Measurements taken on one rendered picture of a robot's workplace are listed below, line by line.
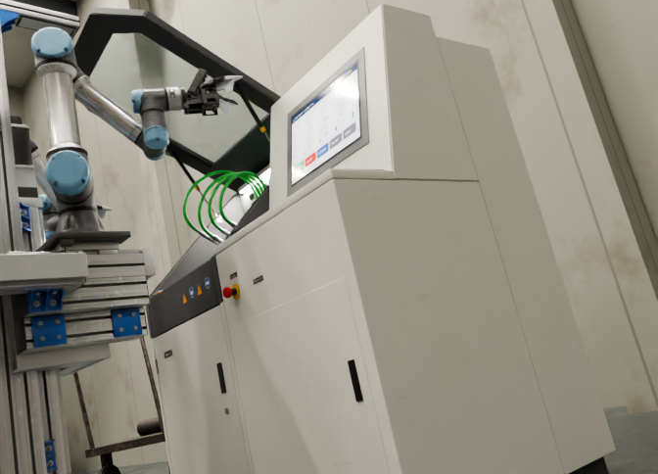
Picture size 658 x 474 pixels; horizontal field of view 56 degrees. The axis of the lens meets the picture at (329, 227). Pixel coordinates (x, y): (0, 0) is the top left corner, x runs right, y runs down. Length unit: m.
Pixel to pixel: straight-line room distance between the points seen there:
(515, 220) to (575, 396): 0.56
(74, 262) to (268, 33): 4.18
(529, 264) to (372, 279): 0.65
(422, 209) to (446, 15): 2.74
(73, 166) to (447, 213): 1.09
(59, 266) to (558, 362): 1.46
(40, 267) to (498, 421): 1.28
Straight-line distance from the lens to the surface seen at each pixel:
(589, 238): 3.35
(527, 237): 2.06
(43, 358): 2.01
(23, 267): 1.78
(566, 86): 3.48
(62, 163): 1.93
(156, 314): 2.65
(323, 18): 5.20
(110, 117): 2.17
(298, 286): 1.71
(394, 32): 2.01
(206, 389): 2.29
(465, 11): 4.26
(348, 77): 2.05
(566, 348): 2.07
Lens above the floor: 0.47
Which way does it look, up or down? 14 degrees up
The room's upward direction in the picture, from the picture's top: 13 degrees counter-clockwise
